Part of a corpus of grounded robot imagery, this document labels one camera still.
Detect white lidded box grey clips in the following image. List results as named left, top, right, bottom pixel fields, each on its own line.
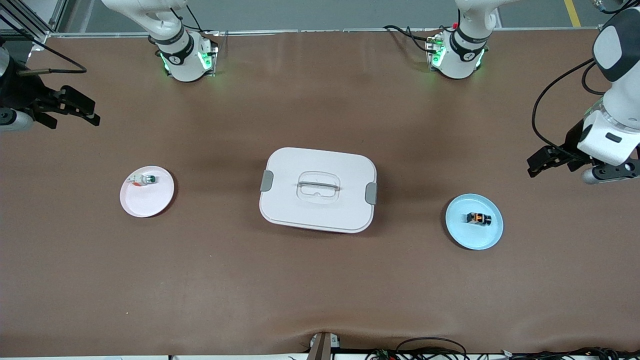
left=259, top=147, right=378, bottom=234

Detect light blue round plate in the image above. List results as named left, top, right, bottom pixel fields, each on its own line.
left=445, top=193, right=504, bottom=251

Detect pale pink round plate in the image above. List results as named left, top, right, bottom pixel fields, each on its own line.
left=120, top=166, right=176, bottom=218

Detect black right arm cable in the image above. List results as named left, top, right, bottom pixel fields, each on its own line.
left=0, top=15, right=87, bottom=76

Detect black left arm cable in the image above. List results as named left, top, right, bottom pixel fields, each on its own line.
left=531, top=57, right=607, bottom=162

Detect aluminium frame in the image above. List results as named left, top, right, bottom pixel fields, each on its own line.
left=0, top=0, right=68, bottom=45

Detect black arm base cable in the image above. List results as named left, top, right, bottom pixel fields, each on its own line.
left=384, top=25, right=437, bottom=51

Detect black cable bundle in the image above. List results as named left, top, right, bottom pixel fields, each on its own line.
left=365, top=347, right=640, bottom=360

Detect black cable loop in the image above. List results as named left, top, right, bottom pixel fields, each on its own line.
left=395, top=337, right=468, bottom=360

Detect aluminium table edge rail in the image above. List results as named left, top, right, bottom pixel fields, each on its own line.
left=31, top=27, right=601, bottom=39

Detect aluminium profile bracket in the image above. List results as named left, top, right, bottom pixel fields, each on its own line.
left=307, top=332, right=341, bottom=360

